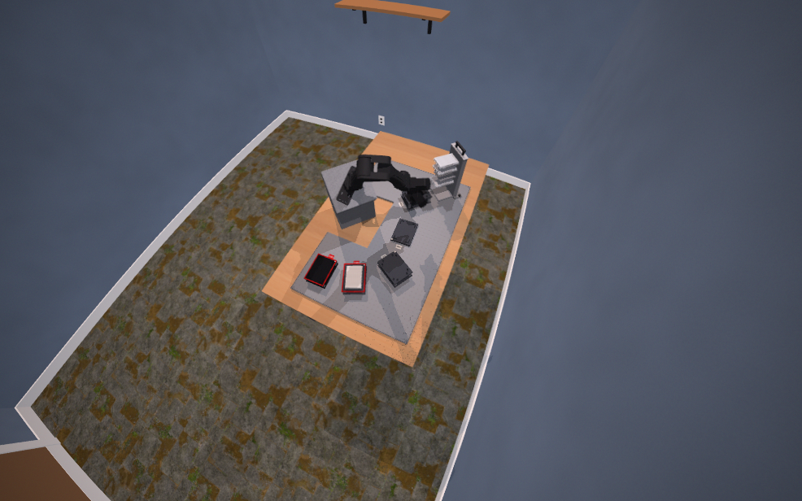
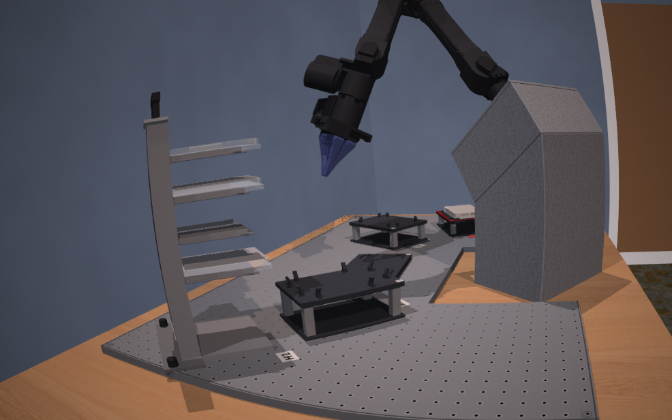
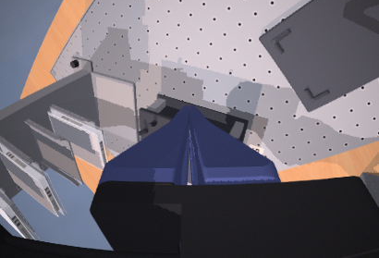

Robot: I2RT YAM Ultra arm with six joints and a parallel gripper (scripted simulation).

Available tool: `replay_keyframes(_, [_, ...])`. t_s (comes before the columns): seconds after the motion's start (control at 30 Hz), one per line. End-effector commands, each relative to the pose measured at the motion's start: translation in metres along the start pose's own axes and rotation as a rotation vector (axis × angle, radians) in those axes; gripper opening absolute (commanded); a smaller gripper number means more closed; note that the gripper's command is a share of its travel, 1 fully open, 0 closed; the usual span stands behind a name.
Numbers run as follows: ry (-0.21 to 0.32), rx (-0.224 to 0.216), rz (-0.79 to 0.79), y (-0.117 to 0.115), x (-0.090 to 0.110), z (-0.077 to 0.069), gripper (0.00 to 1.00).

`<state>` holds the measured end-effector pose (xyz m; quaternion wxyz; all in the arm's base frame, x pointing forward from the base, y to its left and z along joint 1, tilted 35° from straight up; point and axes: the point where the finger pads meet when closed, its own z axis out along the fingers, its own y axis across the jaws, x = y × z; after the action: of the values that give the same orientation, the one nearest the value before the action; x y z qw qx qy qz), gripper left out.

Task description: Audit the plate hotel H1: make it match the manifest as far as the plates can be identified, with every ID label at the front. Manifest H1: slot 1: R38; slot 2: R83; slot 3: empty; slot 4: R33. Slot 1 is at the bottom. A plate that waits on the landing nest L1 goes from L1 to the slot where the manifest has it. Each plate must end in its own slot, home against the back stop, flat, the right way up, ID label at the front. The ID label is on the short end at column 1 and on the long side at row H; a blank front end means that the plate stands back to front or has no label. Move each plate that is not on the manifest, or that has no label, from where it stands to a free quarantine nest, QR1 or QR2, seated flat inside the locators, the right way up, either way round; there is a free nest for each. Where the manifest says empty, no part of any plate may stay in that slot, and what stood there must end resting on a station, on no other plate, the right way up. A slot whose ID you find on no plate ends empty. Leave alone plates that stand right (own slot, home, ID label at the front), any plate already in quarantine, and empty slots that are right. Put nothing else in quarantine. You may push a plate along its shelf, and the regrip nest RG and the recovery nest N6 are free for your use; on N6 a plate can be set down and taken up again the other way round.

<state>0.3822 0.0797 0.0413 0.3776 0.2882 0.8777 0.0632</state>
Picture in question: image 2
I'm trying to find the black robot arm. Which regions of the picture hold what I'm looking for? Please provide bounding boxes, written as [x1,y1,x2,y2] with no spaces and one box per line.
[304,0,509,117]

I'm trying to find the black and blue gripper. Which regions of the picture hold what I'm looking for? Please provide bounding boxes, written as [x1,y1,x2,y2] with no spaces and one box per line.
[311,94,372,177]

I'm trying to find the white multiwell plate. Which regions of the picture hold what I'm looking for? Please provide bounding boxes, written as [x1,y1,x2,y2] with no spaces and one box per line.
[170,138,261,156]

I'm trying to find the translucent white rectangular plate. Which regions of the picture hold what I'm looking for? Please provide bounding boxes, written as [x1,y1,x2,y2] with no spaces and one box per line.
[181,247,273,278]
[172,175,264,198]

